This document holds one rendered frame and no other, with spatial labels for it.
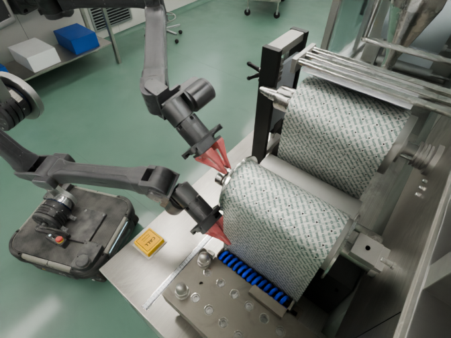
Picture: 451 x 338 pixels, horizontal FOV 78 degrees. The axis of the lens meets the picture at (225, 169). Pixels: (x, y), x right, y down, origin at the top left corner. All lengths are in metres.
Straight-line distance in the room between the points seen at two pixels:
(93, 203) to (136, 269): 1.13
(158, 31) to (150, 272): 0.71
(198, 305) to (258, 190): 0.34
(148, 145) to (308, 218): 2.21
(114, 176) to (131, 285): 0.35
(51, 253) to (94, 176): 1.17
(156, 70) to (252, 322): 0.64
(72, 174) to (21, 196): 1.82
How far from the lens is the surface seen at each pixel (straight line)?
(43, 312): 2.10
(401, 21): 1.06
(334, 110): 0.66
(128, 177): 0.76
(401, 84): 0.69
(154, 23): 0.89
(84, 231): 1.91
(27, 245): 2.05
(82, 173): 0.86
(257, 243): 0.66
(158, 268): 0.95
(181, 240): 0.98
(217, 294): 0.77
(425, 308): 0.38
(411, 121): 0.69
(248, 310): 0.76
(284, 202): 0.56
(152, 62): 0.75
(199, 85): 0.66
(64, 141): 2.98
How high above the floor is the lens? 1.76
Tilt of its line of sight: 49 degrees down
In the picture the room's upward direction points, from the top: straight up
